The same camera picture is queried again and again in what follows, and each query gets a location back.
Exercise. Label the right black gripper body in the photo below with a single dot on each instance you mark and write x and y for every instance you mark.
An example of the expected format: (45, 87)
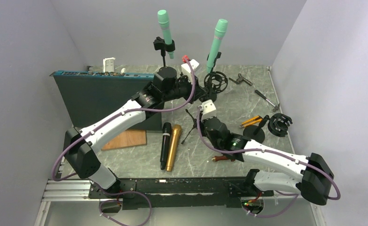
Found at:
(203, 131)

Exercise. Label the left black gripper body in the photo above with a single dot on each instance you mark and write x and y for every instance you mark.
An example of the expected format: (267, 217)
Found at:
(196, 82)

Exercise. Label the black tripod shock-mount stand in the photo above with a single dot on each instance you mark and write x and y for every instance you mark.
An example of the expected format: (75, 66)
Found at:
(183, 82)

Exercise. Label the gold microphone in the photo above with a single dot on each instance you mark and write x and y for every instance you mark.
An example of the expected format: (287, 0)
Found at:
(175, 136)

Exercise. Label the black microphone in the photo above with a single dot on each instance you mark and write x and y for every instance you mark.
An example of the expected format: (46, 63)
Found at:
(167, 130)

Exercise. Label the mint green microphone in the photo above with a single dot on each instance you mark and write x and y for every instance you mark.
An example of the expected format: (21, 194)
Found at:
(219, 33)
(164, 22)

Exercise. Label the round-base mic stand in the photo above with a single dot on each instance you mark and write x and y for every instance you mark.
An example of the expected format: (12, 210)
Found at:
(213, 62)
(159, 44)

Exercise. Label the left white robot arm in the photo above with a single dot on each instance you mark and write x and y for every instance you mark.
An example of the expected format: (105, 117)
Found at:
(81, 146)

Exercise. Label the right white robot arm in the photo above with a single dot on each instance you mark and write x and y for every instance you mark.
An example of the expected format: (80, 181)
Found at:
(307, 176)

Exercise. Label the brown faucet tap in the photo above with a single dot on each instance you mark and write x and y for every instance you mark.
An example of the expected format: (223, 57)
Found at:
(221, 158)

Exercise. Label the grey metal clamp tool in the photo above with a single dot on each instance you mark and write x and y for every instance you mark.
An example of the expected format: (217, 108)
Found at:
(241, 79)

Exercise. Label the orange utility knife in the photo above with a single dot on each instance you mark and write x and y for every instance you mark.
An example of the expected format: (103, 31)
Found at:
(251, 121)

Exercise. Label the wooden board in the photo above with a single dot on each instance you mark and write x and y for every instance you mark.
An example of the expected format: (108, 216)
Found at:
(128, 138)

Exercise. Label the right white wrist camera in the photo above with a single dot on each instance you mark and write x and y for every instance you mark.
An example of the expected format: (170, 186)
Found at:
(208, 110)

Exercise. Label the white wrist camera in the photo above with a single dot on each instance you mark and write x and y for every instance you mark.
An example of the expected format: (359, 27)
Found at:
(208, 110)
(188, 66)

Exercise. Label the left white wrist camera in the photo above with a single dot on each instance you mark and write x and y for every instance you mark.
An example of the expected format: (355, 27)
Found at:
(188, 66)

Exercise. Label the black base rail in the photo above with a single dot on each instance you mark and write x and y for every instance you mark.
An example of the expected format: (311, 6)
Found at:
(185, 192)

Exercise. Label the black handled hammer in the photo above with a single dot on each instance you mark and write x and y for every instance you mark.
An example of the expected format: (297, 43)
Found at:
(275, 107)

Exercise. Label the white plastic bracket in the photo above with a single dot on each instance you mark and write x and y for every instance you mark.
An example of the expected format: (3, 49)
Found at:
(108, 65)

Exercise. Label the blue network switch box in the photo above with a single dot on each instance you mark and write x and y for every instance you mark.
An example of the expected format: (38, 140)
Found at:
(91, 96)

